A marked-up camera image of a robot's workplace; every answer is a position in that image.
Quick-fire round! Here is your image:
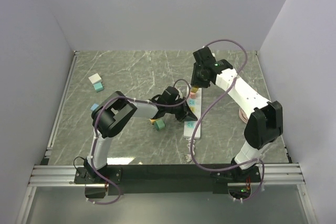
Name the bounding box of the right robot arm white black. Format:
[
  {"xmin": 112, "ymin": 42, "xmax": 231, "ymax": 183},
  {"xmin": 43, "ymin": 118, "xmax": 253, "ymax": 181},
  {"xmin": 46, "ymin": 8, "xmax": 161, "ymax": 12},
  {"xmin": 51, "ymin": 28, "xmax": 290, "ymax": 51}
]
[{"xmin": 191, "ymin": 47, "xmax": 283, "ymax": 182}]

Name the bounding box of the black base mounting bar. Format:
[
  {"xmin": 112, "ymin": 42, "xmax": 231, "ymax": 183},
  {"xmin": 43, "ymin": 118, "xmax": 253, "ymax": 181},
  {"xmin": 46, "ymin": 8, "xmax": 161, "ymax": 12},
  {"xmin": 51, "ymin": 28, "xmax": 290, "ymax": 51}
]
[{"xmin": 74, "ymin": 164, "xmax": 261, "ymax": 198}]

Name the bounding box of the teal charger plug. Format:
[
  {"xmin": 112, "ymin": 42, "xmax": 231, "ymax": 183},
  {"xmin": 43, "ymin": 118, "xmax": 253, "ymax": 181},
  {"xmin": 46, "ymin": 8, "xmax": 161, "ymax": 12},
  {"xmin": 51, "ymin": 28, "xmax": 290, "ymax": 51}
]
[{"xmin": 93, "ymin": 82, "xmax": 104, "ymax": 92}]

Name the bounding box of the green adapter plug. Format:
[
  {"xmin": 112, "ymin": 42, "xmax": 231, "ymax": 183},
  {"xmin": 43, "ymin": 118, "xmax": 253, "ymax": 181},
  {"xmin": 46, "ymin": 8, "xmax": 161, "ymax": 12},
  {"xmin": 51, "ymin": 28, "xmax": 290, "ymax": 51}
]
[{"xmin": 153, "ymin": 119, "xmax": 165, "ymax": 131}]

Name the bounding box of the pink socket cord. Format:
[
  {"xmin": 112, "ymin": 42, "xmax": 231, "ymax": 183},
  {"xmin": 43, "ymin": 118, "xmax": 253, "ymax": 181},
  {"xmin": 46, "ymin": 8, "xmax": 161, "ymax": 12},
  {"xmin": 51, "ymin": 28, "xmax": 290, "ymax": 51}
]
[{"xmin": 238, "ymin": 108, "xmax": 249, "ymax": 124}]

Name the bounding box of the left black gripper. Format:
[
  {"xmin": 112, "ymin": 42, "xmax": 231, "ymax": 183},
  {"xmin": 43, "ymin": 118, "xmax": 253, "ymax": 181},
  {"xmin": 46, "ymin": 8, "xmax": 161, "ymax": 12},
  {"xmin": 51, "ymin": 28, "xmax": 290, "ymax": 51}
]
[{"xmin": 166, "ymin": 98, "xmax": 197, "ymax": 122}]

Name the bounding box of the white power strip cord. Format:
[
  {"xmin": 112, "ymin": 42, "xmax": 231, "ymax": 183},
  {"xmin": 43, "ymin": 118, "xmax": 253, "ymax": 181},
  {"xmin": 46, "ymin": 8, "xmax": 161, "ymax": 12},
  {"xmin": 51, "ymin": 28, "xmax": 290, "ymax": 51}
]
[{"xmin": 185, "ymin": 138, "xmax": 196, "ymax": 162}]

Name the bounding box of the pink adapter plug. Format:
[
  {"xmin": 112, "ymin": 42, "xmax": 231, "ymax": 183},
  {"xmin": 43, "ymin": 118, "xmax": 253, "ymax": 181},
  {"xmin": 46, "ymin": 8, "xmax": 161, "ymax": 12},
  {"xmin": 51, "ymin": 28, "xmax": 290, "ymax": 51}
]
[{"xmin": 190, "ymin": 92, "xmax": 197, "ymax": 99}]

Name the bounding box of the white charger plug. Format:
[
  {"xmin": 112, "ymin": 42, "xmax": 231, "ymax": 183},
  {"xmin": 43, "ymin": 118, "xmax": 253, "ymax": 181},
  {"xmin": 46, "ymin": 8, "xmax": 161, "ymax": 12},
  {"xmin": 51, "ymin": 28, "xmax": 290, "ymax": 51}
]
[{"xmin": 88, "ymin": 73, "xmax": 102, "ymax": 84}]

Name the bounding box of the white multicolour power strip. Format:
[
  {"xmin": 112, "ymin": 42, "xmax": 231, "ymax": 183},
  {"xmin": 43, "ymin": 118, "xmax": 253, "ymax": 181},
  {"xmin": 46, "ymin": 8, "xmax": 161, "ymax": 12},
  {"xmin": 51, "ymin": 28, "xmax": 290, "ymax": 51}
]
[{"xmin": 182, "ymin": 84, "xmax": 203, "ymax": 140}]

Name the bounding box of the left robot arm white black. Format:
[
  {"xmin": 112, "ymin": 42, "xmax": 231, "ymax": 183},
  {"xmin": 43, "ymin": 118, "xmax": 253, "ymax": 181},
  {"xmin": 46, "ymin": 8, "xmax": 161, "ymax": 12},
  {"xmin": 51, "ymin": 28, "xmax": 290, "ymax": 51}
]
[{"xmin": 77, "ymin": 86, "xmax": 198, "ymax": 183}]

